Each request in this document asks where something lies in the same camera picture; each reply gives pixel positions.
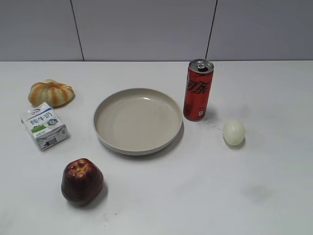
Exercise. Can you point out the striped bread bun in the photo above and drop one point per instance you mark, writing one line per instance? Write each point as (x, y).
(54, 93)

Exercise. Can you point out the beige round plate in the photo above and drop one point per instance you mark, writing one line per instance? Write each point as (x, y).
(138, 121)

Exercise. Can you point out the white egg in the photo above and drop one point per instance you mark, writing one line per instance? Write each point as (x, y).
(234, 132)

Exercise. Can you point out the dark red wax apple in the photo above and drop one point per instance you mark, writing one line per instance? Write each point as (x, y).
(82, 182)

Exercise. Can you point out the red cola can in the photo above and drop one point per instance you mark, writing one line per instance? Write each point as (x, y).
(198, 85)

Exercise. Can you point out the small white milk carton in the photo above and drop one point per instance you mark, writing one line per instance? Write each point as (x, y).
(45, 127)

